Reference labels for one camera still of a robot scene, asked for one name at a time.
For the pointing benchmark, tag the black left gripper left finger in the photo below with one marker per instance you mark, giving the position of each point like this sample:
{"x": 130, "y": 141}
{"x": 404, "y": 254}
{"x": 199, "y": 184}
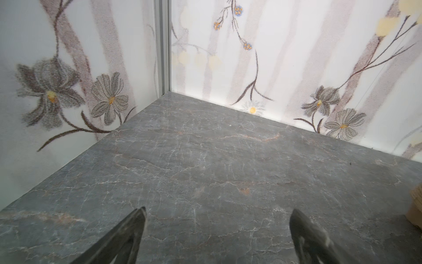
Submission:
{"x": 120, "y": 245}

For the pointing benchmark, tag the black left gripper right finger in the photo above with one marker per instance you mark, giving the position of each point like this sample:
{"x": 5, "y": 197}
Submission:
{"x": 312, "y": 243}

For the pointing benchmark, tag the left aluminium corner post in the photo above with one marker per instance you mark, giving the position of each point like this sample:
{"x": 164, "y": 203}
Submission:
{"x": 163, "y": 43}

